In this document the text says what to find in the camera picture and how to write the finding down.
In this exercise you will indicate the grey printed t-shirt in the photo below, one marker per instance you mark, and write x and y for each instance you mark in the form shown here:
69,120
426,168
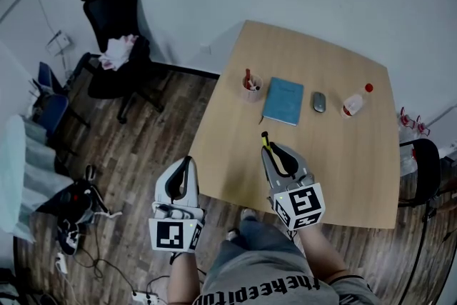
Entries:
264,282

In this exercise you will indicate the person's shoe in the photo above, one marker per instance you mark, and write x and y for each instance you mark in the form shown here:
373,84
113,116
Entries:
233,234
247,214

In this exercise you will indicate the black folding chair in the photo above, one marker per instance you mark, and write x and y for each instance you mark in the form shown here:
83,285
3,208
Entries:
426,168

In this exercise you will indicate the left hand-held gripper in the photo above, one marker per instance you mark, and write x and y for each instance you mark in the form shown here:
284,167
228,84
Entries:
169,234

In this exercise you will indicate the white crumpled clothes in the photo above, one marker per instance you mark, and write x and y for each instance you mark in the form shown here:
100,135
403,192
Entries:
116,53

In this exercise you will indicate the black wristband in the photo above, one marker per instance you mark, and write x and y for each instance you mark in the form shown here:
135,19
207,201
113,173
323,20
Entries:
346,278

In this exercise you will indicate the blue chair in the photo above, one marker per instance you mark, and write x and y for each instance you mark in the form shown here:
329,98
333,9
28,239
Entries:
53,110

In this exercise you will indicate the grey computer mouse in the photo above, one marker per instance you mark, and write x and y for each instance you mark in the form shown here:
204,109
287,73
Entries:
319,102

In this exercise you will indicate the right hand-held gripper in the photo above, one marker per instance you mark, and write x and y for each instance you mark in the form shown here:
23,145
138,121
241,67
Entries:
303,205

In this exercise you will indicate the blue jeans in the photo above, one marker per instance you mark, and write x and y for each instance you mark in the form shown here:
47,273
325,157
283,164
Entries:
264,239

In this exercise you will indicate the clear bottle with red cap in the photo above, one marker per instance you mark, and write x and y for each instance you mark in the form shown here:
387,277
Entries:
353,105

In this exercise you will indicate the black pen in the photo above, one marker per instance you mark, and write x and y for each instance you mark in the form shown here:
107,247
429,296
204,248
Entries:
261,120

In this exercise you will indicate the white power adapter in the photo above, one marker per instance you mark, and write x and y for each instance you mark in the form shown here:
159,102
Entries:
61,262

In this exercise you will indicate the white power strip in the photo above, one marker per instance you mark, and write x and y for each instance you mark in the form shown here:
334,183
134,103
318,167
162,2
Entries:
144,298

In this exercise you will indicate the person's left shoe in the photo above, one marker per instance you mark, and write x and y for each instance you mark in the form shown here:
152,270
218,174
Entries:
233,234

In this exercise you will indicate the black office chair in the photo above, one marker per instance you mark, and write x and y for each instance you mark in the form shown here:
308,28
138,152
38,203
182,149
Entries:
110,10

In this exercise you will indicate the person's right shoe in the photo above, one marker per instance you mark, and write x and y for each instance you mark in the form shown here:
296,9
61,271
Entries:
247,214

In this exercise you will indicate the pink pen holder cup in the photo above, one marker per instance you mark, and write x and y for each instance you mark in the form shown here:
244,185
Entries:
252,94

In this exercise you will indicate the black bag with gear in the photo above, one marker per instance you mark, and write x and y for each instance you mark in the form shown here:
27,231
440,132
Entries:
71,203

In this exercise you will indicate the red pen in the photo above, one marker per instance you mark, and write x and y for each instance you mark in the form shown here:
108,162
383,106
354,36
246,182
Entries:
247,76

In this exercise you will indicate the round table with white cloth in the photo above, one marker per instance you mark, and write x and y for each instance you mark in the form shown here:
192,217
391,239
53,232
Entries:
21,171

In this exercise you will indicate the person's right forearm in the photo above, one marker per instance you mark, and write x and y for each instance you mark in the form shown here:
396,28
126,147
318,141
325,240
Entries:
321,253

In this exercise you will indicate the blue notebook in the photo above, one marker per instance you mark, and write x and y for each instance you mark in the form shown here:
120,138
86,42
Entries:
283,101

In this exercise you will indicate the person's left forearm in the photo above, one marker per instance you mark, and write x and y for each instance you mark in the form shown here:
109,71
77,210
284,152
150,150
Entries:
182,282

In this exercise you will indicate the white wall box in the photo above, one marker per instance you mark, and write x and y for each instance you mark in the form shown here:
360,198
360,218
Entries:
59,43

